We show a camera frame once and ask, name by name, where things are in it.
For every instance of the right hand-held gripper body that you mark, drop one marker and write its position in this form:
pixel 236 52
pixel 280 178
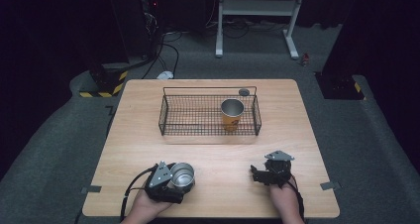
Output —
pixel 279 168

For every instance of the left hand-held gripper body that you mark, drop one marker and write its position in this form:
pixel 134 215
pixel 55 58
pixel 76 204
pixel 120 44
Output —
pixel 160 184

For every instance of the silver metal cup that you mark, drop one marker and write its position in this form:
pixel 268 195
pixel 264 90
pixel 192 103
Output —
pixel 182 176

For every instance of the orange cup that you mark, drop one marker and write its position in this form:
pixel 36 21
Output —
pixel 231 118

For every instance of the person's left hand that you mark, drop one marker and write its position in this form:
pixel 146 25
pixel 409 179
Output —
pixel 148 205

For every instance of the person's right hand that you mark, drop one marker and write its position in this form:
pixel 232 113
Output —
pixel 283 199

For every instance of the grey tape piece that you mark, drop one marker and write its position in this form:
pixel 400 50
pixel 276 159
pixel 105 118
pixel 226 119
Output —
pixel 91 189
pixel 329 185

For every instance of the small grey round disc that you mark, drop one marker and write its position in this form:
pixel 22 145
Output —
pixel 244 92

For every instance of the white power adapter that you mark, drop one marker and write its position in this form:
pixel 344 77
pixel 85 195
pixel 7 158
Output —
pixel 165 75

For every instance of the yellow black striped stand base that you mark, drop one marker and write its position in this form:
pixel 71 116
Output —
pixel 340 87
pixel 105 85

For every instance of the small red object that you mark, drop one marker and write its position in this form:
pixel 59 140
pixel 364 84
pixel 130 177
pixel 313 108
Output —
pixel 305 59

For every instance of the dark equipment tower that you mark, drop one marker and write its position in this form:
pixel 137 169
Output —
pixel 150 19

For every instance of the white metal stand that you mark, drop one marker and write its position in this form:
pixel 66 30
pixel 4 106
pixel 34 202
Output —
pixel 257 7

